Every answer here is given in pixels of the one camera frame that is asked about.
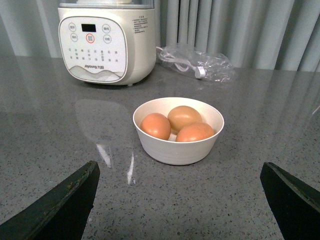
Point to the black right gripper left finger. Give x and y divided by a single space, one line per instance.
60 214

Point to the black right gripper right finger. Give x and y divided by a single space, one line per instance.
294 204

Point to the brown egg right in bowl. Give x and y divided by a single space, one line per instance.
196 131

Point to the brown egg left in bowl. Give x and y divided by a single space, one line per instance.
156 125

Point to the pale brown egg in bowl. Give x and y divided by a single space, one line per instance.
182 116

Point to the white round bowl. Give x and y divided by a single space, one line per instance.
172 152

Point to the clear plastic bag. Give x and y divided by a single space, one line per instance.
184 59

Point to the grey curtain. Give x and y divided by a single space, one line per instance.
259 34

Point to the white Joyoung blender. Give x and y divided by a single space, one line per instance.
110 42

